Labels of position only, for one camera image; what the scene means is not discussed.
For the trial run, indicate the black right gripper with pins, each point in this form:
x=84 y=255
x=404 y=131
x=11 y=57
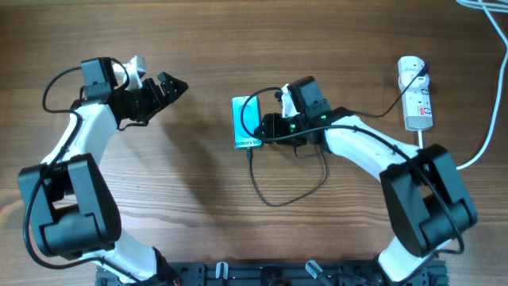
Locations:
x=274 y=133

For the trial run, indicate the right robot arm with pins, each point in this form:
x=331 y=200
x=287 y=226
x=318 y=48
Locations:
x=427 y=202

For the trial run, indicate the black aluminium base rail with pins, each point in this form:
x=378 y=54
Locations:
x=342 y=273

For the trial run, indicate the white USB charger plug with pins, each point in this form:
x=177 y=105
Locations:
x=413 y=80

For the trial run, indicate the white power strip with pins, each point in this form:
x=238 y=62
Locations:
x=416 y=106

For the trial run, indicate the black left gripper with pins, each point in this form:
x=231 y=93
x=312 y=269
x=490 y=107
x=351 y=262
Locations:
x=155 y=101

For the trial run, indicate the blue Galaxy smartphone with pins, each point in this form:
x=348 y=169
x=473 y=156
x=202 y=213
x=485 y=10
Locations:
x=249 y=116

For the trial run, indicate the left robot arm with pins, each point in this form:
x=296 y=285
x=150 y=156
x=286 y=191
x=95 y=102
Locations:
x=69 y=210

